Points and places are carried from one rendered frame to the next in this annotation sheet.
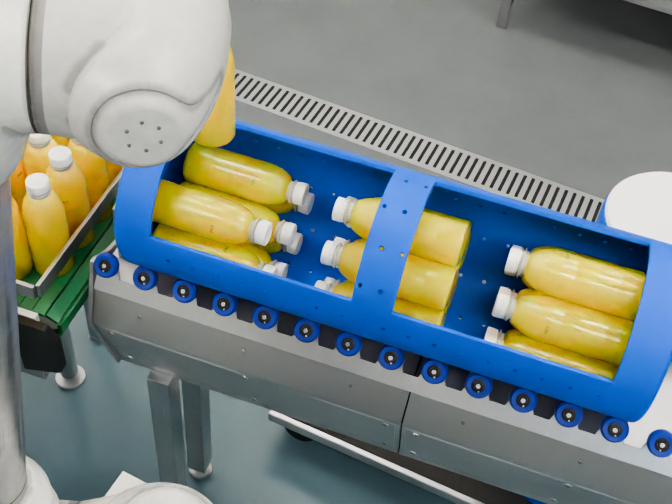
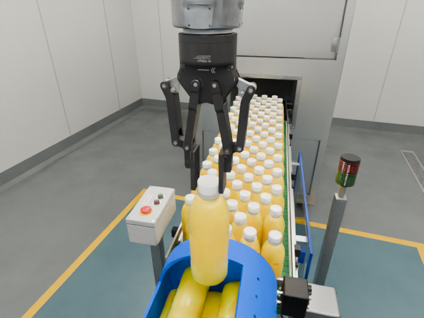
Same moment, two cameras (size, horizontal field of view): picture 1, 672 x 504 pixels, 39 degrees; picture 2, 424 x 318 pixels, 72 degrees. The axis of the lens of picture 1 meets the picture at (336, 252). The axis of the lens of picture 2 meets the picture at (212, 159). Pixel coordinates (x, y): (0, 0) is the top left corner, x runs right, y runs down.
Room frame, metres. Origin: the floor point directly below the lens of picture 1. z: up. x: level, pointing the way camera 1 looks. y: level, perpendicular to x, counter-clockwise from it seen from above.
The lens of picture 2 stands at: (1.13, -0.18, 1.71)
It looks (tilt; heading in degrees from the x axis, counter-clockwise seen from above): 28 degrees down; 88
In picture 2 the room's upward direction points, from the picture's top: straight up
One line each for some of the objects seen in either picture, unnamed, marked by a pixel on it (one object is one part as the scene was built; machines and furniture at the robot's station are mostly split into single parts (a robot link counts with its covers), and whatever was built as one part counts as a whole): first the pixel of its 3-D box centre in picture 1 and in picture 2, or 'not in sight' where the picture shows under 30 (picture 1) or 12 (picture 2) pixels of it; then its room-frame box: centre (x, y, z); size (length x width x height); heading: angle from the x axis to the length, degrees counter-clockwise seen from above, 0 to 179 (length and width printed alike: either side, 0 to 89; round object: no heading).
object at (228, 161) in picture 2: not in sight; (234, 156); (1.17, 0.20, 1.50); 0.03 x 0.01 x 0.05; 166
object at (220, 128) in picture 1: (210, 84); (209, 233); (1.14, 0.21, 1.34); 0.07 x 0.07 x 0.20
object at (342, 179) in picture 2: not in sight; (346, 176); (1.62, 0.65, 1.18); 0.06 x 0.06 x 0.05
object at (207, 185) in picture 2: not in sight; (209, 185); (1.14, 0.22, 1.45); 0.04 x 0.04 x 0.02
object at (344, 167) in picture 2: not in sight; (349, 164); (1.62, 0.65, 1.23); 0.06 x 0.06 x 0.04
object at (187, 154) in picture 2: not in sight; (183, 151); (1.10, 0.22, 1.50); 0.03 x 0.01 x 0.05; 166
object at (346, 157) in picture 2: not in sight; (346, 177); (1.62, 0.65, 1.18); 0.06 x 0.06 x 0.16
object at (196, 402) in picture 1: (196, 403); not in sight; (1.23, 0.29, 0.31); 0.06 x 0.06 x 0.63; 76
